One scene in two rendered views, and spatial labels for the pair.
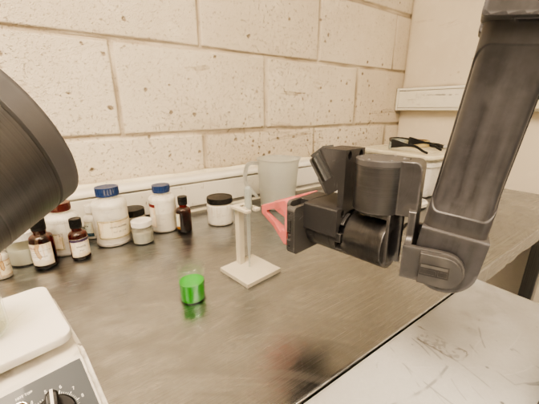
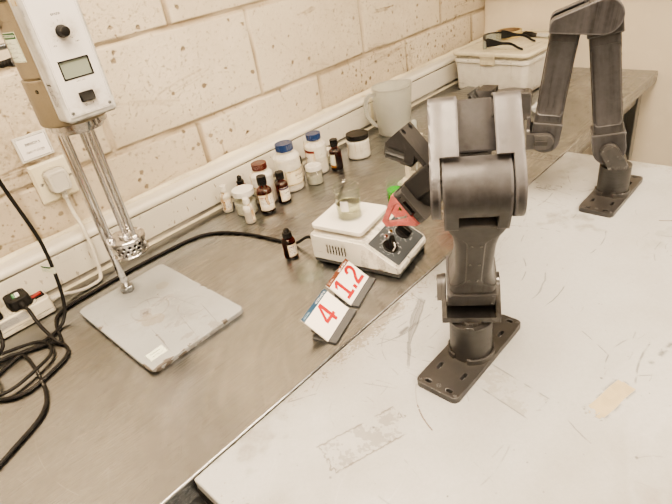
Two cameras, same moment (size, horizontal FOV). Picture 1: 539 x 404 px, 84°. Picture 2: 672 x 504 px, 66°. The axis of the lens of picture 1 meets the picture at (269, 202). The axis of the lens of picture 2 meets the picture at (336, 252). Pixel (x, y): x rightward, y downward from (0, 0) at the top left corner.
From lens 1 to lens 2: 86 cm
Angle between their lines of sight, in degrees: 15
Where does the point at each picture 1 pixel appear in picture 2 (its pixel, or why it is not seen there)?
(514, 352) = (584, 180)
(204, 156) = (320, 97)
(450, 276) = (548, 143)
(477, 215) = (556, 113)
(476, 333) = (566, 177)
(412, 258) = (531, 139)
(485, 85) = (553, 56)
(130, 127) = (267, 85)
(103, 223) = (290, 172)
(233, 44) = not seen: outside the picture
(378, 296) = not seen: hidden behind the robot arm
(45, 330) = (375, 207)
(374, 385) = not seen: hidden behind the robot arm
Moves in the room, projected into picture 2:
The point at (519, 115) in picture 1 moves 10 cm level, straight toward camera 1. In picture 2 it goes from (567, 68) to (561, 83)
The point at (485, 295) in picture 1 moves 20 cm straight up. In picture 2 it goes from (572, 159) to (581, 80)
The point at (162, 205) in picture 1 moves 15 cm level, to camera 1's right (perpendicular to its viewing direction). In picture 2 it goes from (320, 150) to (372, 139)
